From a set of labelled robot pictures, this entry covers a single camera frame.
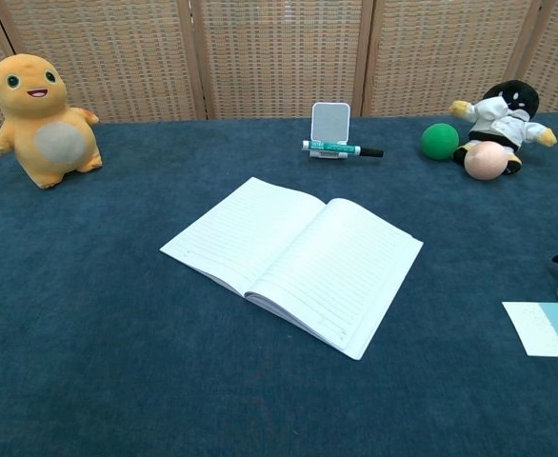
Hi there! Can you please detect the peach foam ball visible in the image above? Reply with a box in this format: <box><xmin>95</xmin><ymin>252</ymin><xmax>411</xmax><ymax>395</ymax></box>
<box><xmin>463</xmin><ymin>141</ymin><xmax>507</xmax><ymax>181</ymax></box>

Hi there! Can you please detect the black plush doll white coat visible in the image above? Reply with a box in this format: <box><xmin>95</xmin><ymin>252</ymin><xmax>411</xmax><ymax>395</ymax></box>
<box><xmin>448</xmin><ymin>78</ymin><xmax>558</xmax><ymax>177</ymax></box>

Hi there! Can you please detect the green foam ball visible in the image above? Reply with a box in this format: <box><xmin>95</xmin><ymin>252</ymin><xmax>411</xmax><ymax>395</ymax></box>
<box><xmin>420</xmin><ymin>123</ymin><xmax>461</xmax><ymax>162</ymax></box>

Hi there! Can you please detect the dark blue table cloth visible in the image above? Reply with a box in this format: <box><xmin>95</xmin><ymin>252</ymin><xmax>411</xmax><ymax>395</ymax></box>
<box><xmin>0</xmin><ymin>110</ymin><xmax>558</xmax><ymax>457</ymax></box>

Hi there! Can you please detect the white phone stand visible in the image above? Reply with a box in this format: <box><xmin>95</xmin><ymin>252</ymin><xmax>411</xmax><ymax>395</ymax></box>
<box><xmin>309</xmin><ymin>101</ymin><xmax>354</xmax><ymax>162</ymax></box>

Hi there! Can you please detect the blue and white bookmark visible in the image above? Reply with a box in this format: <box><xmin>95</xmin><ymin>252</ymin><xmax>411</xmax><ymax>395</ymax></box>
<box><xmin>501</xmin><ymin>300</ymin><xmax>558</xmax><ymax>359</ymax></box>

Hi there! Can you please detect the orange dinosaur plush toy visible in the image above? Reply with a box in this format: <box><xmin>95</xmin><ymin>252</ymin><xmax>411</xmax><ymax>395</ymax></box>
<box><xmin>0</xmin><ymin>52</ymin><xmax>104</xmax><ymax>190</ymax></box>

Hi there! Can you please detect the lined notebook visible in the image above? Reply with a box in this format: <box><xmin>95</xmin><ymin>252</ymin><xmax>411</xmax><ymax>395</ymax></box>
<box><xmin>158</xmin><ymin>176</ymin><xmax>425</xmax><ymax>362</ymax></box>

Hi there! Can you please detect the green whiteboard marker pen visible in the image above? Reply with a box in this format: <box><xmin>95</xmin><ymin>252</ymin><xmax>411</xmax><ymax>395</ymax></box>
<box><xmin>301</xmin><ymin>139</ymin><xmax>385</xmax><ymax>159</ymax></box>

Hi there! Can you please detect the woven wooden folding screen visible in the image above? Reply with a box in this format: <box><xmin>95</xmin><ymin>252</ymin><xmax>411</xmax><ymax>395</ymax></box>
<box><xmin>0</xmin><ymin>0</ymin><xmax>558</xmax><ymax>129</ymax></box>

